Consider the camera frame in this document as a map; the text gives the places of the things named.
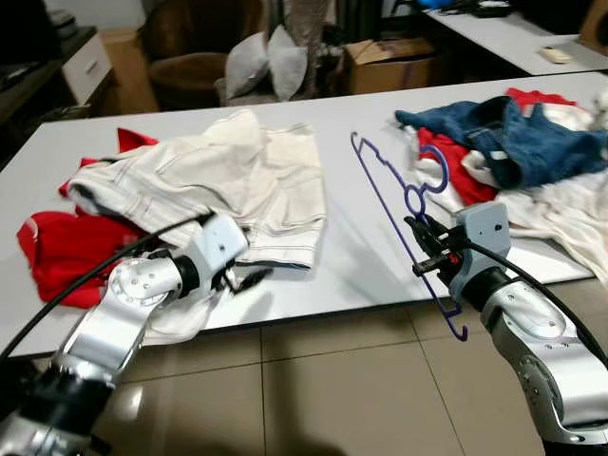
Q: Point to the white drawer cabinet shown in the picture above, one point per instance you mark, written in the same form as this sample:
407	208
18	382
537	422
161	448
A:
85	66

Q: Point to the grey scratching post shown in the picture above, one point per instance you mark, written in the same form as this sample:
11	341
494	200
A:
309	24

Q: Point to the beige garment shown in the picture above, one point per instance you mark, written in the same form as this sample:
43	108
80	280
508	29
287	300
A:
600	104

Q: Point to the white desk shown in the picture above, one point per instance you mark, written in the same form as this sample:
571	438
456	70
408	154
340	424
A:
513	43

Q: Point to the red shirt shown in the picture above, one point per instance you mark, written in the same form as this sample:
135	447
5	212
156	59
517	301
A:
456	166

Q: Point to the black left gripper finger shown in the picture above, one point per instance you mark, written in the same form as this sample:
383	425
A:
258	276

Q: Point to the beige remote control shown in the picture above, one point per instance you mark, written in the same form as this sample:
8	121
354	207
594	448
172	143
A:
557	55

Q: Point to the light grey left wrist camera mount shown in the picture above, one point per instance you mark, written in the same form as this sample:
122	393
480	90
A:
220	242

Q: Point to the dark brown armchair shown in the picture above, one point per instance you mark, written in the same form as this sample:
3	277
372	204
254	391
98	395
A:
190	57

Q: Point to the red garment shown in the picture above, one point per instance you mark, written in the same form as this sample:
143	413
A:
66	256

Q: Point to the blue denim garment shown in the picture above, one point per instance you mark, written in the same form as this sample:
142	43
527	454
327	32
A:
532	142

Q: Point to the grey pillow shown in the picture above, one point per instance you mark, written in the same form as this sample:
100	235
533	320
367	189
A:
288	62
247	66

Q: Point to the open cardboard box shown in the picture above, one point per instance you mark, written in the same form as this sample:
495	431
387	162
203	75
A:
389	66

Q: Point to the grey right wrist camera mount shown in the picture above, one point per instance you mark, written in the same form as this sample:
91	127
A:
480	233

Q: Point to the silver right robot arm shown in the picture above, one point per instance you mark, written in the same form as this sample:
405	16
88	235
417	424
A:
532	332

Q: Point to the white t-shirt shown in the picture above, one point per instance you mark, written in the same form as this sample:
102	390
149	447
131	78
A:
560	218

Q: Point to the black tray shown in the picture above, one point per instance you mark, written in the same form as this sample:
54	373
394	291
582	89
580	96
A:
494	8

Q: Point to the purple plastic hanger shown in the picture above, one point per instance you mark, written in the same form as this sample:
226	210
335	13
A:
380	190

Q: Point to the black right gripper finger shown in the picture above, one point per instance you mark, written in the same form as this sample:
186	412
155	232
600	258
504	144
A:
422	231
432	267

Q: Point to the cream jacket with dark stitching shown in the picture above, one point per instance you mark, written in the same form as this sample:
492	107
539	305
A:
218	171

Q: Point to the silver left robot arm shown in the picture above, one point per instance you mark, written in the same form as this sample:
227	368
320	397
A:
114	323

